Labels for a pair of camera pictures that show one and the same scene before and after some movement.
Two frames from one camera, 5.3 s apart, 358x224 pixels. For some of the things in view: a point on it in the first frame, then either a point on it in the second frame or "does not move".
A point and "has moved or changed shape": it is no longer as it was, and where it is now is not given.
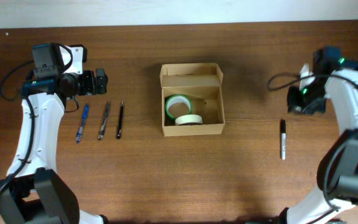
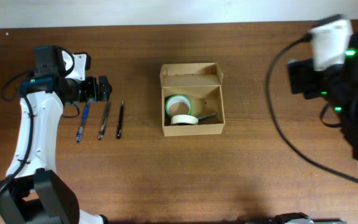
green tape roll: [176, 98] does not move
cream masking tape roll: [189, 120] has moved or changed shape
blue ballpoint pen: [80, 130] does not move
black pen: [120, 121] does not move
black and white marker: [283, 140] → [206, 117]
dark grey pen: [102, 129] does not move
